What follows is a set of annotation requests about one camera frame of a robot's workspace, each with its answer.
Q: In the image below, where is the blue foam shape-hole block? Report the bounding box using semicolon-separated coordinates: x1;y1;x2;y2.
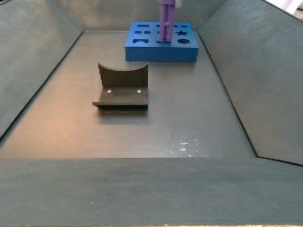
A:
124;21;199;62

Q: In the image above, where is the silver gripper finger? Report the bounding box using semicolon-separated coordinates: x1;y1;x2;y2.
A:
175;0;183;8

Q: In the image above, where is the black curved fixture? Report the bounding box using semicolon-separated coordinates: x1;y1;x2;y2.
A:
92;65;150;108

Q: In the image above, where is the purple three-prong object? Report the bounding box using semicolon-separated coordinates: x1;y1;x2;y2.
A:
159;0;175;43

